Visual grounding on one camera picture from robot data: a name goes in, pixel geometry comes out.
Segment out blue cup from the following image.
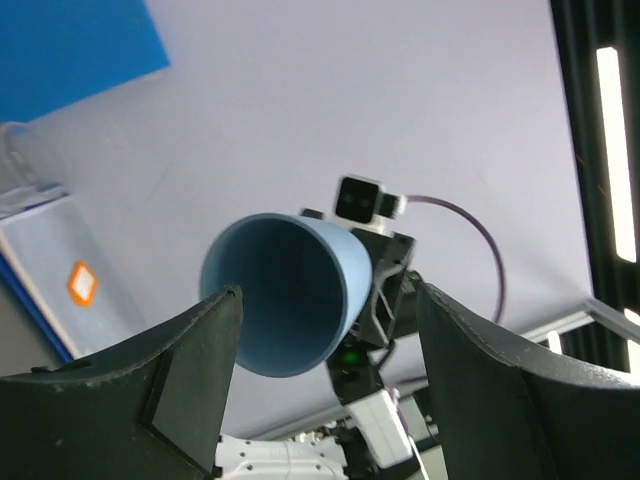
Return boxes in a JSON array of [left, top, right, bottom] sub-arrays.
[[199, 213, 373, 378]]

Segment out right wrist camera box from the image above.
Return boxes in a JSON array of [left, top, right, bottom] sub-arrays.
[[331, 175, 408, 236]]

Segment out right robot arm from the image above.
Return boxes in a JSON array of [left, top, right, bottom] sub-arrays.
[[200, 211, 421, 479]]

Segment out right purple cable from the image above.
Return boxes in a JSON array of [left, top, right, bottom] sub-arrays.
[[384, 195, 507, 441]]

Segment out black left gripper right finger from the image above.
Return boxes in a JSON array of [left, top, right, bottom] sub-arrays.
[[417, 284, 639, 479]]

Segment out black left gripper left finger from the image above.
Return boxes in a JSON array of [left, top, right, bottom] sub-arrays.
[[1, 287, 243, 479]]

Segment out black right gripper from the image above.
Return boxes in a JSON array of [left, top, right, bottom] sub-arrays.
[[299, 207, 424, 351]]

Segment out blue folder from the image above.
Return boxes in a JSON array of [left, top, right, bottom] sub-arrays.
[[1, 0, 170, 122]]

